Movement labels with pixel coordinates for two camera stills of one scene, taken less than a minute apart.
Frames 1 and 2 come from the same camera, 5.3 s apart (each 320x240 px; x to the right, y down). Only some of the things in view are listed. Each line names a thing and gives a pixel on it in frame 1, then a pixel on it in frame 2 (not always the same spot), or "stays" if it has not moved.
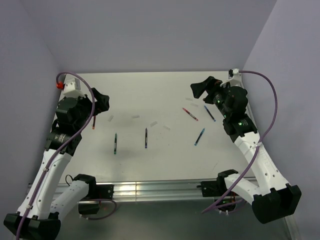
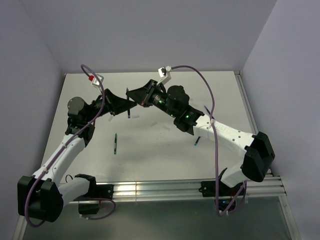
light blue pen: [200, 136] stays
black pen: [146, 138] to [128, 111]
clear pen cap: [153, 123] stays
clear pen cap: [110, 119] stays
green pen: [115, 143] stays
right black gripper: [211, 85] to [143, 97]
